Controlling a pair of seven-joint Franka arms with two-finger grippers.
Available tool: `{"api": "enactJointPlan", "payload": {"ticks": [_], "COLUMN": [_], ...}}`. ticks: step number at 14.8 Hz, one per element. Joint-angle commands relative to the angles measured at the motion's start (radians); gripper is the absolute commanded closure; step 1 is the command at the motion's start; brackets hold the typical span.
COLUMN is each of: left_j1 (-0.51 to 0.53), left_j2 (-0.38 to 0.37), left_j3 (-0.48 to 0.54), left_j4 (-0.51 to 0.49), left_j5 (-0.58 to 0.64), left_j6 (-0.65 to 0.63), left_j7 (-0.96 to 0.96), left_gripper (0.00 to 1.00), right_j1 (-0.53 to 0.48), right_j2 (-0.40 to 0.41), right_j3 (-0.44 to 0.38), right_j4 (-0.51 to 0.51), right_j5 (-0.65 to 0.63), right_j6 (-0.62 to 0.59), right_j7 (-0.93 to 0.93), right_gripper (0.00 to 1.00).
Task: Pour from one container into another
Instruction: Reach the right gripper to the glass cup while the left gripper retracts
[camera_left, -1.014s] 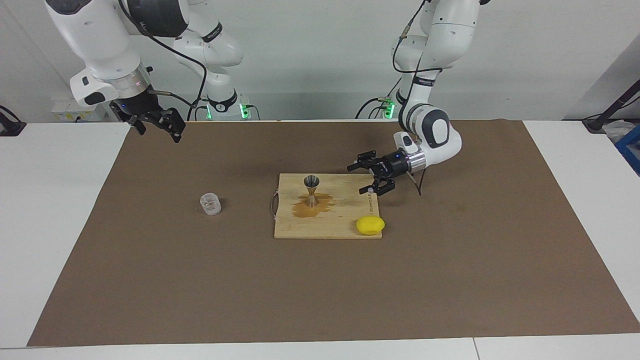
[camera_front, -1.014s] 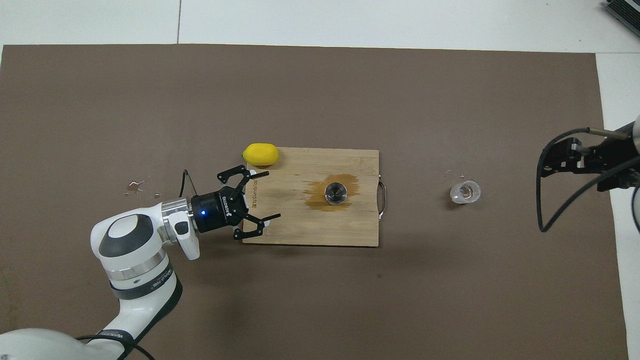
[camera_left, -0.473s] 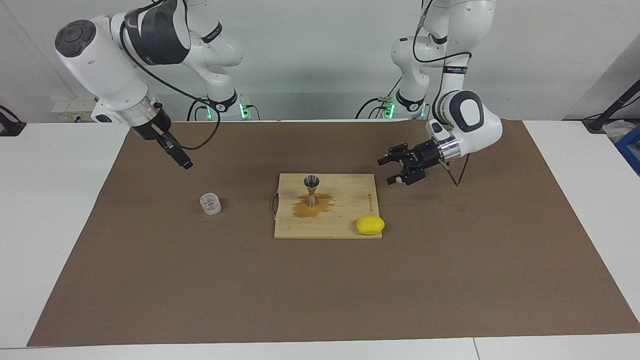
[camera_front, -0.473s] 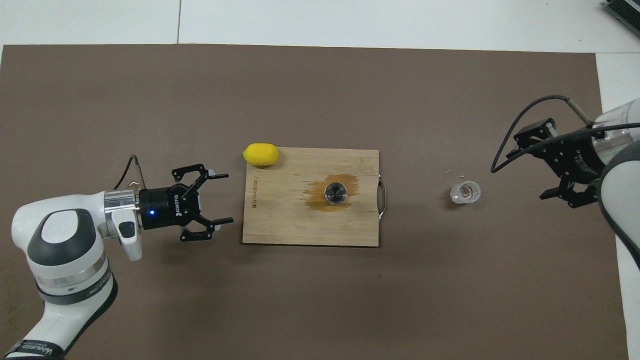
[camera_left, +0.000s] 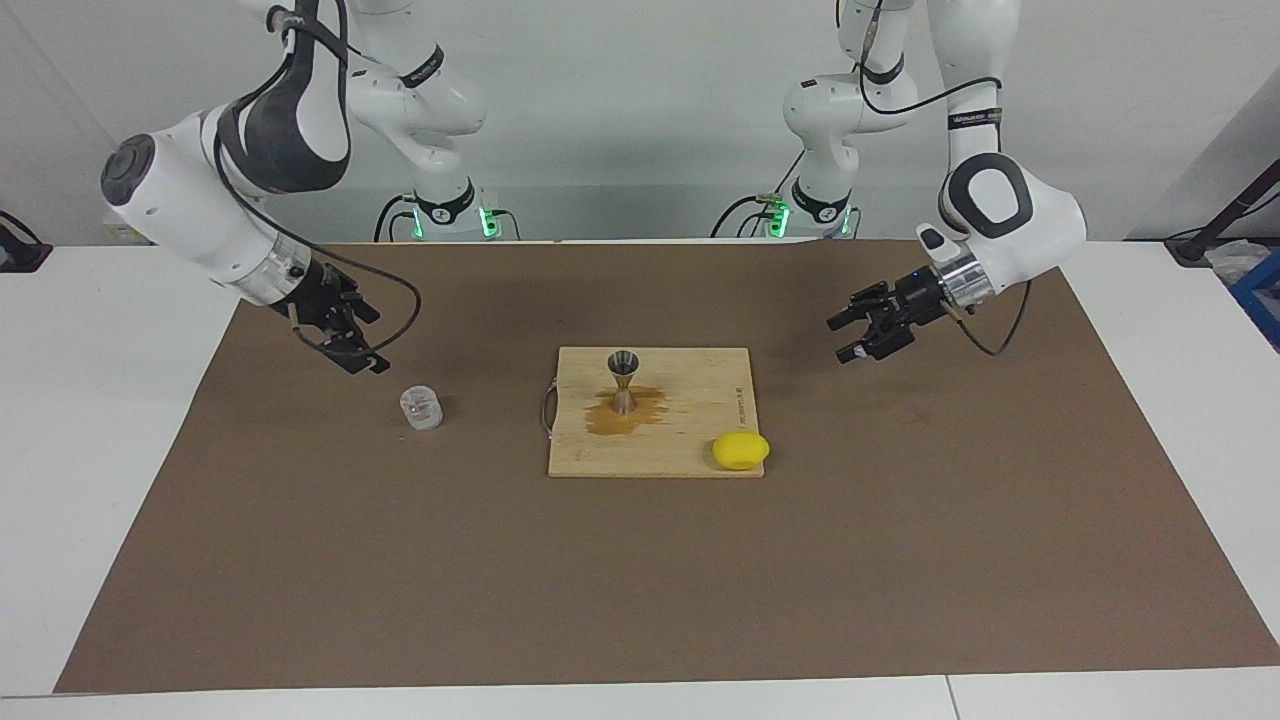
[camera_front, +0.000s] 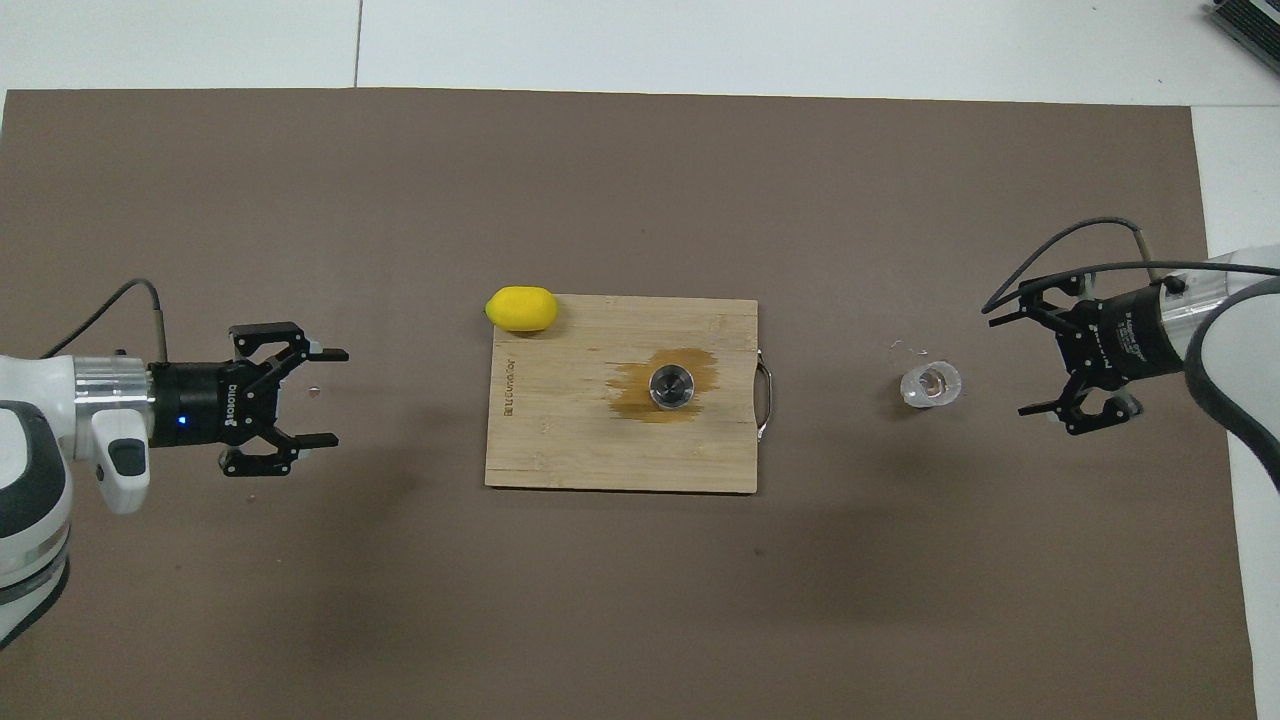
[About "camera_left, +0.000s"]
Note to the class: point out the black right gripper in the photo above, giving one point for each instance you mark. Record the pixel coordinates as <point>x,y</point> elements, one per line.
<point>315,298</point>

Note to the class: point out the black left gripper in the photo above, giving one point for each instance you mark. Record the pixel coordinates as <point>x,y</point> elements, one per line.
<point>920,300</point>

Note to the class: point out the small clear plastic cup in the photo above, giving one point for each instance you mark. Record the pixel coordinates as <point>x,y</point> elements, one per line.
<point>421,408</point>

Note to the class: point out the steel double jigger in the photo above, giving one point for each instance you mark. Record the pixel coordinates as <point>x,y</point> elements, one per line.
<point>624,385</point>

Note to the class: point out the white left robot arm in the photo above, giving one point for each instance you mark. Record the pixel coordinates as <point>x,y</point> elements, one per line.
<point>1040,230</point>

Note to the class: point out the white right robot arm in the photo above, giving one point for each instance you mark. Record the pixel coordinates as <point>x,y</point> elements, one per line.
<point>190,210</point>

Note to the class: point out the yellow lemon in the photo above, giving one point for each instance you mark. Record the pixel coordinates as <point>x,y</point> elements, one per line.
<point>741,451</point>

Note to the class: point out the bamboo cutting board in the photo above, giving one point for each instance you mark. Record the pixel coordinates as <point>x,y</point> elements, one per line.
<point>680,440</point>

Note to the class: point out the brown table mat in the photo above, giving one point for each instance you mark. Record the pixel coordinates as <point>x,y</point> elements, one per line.
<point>500,580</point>

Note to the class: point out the black stand foot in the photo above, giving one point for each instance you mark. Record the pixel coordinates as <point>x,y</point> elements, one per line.
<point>20,255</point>

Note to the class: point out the clear plastic bag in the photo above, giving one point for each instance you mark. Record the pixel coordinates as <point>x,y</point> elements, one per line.
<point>1235,262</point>

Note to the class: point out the black tripod leg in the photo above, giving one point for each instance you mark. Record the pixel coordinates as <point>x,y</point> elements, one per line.
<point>1235,210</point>

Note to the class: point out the blue crate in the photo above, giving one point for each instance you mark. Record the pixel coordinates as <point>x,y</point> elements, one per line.
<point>1262,300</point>

